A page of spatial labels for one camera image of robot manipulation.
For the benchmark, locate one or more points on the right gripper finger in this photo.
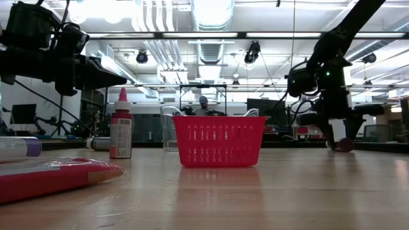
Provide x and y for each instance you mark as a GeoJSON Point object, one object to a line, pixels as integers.
{"type": "Point", "coordinates": [351, 126]}
{"type": "Point", "coordinates": [327, 132]}

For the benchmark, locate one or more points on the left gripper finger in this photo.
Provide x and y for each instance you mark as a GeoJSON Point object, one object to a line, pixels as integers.
{"type": "Point", "coordinates": [102, 75]}

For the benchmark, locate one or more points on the bright red colouring bottle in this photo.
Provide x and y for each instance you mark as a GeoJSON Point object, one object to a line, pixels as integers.
{"type": "Point", "coordinates": [345, 146]}

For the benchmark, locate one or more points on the dark red colouring bottle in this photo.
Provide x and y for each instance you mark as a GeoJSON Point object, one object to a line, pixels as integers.
{"type": "Point", "coordinates": [120, 127]}

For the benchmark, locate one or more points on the purple colouring bottle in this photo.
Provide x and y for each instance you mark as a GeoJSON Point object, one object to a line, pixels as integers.
{"type": "Point", "coordinates": [19, 148]}

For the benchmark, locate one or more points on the red snack package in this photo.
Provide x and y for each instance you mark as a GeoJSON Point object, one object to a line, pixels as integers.
{"type": "Point", "coordinates": [48, 182]}

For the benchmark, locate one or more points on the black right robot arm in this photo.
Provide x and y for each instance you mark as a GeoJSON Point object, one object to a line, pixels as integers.
{"type": "Point", "coordinates": [345, 28]}

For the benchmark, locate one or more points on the shelf with red bins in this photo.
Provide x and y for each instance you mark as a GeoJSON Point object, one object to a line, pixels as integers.
{"type": "Point", "coordinates": [308, 131]}

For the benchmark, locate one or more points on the black mesh office chair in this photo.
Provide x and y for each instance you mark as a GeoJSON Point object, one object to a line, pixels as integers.
{"type": "Point", "coordinates": [378, 132]}

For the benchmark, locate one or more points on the computer monitor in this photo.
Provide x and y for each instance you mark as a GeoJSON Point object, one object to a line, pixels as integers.
{"type": "Point", "coordinates": [23, 114]}

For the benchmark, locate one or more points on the distant black robot rig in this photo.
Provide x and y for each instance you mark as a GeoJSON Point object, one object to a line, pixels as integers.
{"type": "Point", "coordinates": [51, 123]}

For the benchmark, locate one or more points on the large black monitor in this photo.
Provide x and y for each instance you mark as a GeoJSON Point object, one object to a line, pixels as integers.
{"type": "Point", "coordinates": [265, 110]}

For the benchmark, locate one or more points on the clear plastic bin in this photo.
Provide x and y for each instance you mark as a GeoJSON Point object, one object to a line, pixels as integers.
{"type": "Point", "coordinates": [167, 134]}

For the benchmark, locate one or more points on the person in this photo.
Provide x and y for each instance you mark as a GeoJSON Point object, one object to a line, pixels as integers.
{"type": "Point", "coordinates": [203, 107]}

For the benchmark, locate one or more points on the red plastic basket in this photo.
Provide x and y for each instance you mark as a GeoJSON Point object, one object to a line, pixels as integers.
{"type": "Point", "coordinates": [220, 121]}

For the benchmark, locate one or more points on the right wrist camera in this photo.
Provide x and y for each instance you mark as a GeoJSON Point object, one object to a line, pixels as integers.
{"type": "Point", "coordinates": [302, 82]}

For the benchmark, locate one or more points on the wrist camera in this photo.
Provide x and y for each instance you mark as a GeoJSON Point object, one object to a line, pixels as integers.
{"type": "Point", "coordinates": [302, 82]}
{"type": "Point", "coordinates": [72, 38]}

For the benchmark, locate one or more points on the black aluminium table frame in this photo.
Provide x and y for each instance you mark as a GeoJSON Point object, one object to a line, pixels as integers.
{"type": "Point", "coordinates": [287, 145]}

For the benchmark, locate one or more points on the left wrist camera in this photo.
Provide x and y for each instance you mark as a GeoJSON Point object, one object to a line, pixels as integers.
{"type": "Point", "coordinates": [72, 38]}

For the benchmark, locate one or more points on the black ceiling camera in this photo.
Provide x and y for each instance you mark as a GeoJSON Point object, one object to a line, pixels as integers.
{"type": "Point", "coordinates": [252, 52]}
{"type": "Point", "coordinates": [142, 57]}
{"type": "Point", "coordinates": [369, 58]}

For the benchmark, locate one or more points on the distant black station frame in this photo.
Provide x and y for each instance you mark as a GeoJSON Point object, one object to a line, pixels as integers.
{"type": "Point", "coordinates": [60, 111]}
{"type": "Point", "coordinates": [203, 86]}

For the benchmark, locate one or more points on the black overhead frame crossbar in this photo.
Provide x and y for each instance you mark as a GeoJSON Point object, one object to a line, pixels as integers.
{"type": "Point", "coordinates": [243, 35]}

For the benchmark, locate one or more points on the silver ventilation duct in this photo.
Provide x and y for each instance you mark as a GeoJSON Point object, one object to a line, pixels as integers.
{"type": "Point", "coordinates": [211, 51]}

